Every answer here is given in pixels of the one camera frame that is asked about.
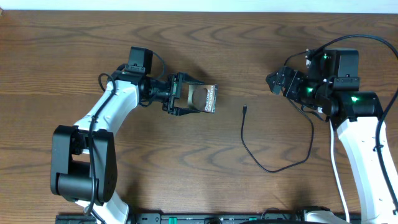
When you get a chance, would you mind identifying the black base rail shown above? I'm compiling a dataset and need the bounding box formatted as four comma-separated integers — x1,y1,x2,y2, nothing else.
55,212,363,224

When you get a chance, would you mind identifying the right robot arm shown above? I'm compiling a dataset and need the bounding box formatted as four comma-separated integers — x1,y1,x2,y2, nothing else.
266,49,397,223

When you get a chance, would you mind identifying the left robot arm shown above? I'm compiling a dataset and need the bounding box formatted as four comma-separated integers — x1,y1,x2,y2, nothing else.
50,64,201,223

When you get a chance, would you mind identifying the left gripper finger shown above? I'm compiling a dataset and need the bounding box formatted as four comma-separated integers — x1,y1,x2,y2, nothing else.
172,107,199,116
177,72,204,85

